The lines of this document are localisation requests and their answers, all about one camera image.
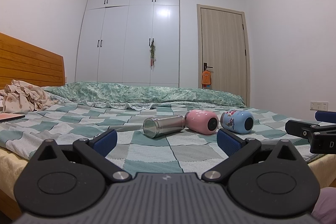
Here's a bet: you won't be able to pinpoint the pink cup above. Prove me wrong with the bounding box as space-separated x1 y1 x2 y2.
185 109 219 135

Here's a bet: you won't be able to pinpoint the green hanging ornament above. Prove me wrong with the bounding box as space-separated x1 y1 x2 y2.
149 39 155 67

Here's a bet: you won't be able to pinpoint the green floral quilt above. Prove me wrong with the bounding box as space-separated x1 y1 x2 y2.
43 82 246 110

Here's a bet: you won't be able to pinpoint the white wardrobe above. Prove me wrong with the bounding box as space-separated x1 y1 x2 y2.
75 0 180 87

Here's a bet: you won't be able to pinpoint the checkered green bed sheet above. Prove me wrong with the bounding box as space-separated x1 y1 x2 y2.
0 102 336 175

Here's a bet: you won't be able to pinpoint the wooden headboard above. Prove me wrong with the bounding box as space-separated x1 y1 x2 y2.
0 34 66 88

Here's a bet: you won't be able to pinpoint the stainless steel cup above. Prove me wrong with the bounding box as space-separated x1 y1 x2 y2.
142 115 186 139

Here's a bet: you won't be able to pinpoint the orange hanging pouch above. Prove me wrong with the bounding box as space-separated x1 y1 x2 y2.
202 70 211 88

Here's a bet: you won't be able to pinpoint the blue cartoon cup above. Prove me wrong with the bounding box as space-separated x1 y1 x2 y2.
220 110 255 134

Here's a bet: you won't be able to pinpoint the beige wooden door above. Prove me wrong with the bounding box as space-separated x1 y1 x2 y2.
197 4 251 106

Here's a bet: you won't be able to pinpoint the white wall socket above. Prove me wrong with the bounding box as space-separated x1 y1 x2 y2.
310 101 329 111

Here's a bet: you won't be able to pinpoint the beige crumpled clothes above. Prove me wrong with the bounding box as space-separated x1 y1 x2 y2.
1 80 58 113

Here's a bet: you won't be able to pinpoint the black door handle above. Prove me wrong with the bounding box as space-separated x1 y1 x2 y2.
203 63 213 72

